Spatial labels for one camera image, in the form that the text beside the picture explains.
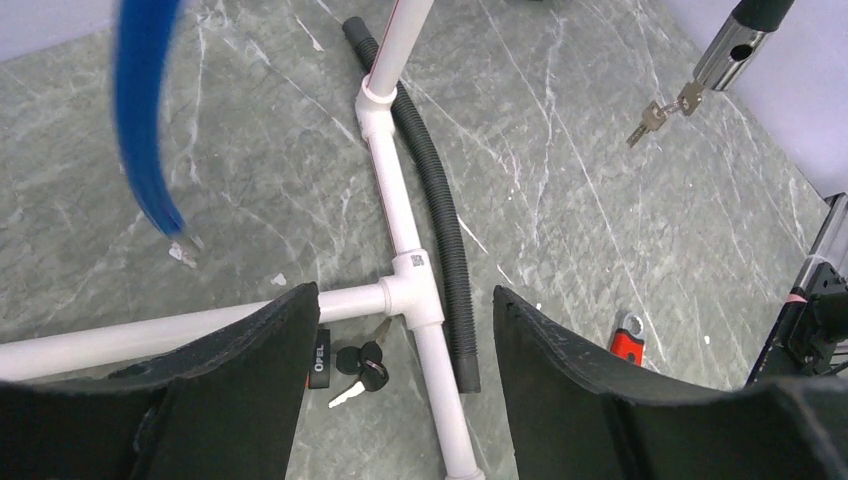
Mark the black car key bunch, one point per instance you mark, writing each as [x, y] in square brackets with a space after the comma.
[365, 363]

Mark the blue cable lock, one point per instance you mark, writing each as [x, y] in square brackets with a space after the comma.
[142, 38]

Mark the red handled adjustable wrench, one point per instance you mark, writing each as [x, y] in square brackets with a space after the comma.
[628, 338]

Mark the orange black padlock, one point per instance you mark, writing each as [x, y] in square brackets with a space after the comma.
[320, 368]

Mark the silver lock keys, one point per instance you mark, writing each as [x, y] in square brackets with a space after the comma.
[654, 116]

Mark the aluminium rail frame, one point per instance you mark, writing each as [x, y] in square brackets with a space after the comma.
[830, 245]

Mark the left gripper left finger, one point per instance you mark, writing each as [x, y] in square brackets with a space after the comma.
[224, 406]

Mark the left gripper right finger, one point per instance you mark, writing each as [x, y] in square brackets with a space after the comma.
[576, 411]

